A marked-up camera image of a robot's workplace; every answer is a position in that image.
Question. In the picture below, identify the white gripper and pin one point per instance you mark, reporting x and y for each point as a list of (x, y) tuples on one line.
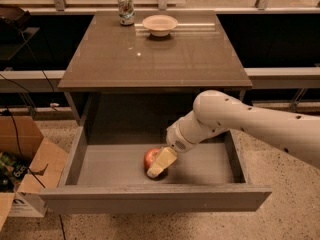
[(175, 138)]

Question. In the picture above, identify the red apple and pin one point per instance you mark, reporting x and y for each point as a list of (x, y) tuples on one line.
[(154, 162)]

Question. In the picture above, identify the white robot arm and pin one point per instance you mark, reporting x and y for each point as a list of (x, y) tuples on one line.
[(214, 113)]

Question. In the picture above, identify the grey open top drawer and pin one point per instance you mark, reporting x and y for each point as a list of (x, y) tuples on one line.
[(105, 171)]

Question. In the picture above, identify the grey cabinet with glossy counter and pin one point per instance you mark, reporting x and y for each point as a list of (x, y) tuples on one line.
[(195, 55)]

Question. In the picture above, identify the white bowl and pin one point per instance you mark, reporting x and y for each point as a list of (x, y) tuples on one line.
[(160, 25)]

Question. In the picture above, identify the open cardboard box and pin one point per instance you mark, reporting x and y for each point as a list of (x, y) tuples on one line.
[(29, 163)]

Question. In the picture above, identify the black device on shelf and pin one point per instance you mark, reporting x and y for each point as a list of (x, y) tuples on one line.
[(14, 17)]

